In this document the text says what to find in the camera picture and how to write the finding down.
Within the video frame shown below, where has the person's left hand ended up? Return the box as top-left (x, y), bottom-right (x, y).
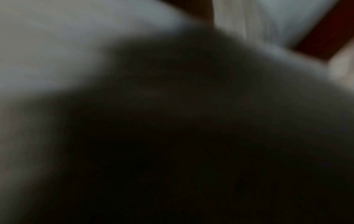
top-left (329, 47), bottom-right (354, 89)

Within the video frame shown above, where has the white bed sheet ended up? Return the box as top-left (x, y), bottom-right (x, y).
top-left (212, 0), bottom-right (340, 49)

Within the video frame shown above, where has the white cloth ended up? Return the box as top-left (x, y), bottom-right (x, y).
top-left (0, 0), bottom-right (354, 224)

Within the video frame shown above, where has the red-brown wooden frame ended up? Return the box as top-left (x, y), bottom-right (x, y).
top-left (290, 0), bottom-right (354, 61)

